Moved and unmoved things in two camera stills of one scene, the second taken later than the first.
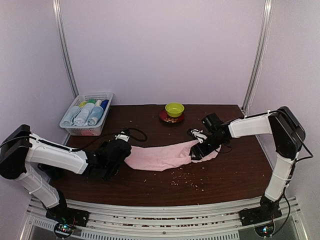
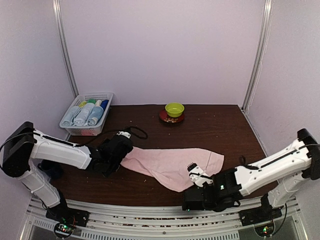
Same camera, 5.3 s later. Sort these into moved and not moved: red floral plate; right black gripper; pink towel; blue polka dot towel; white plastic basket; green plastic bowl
Moved: right black gripper; pink towel
Not moved: blue polka dot towel; green plastic bowl; white plastic basket; red floral plate
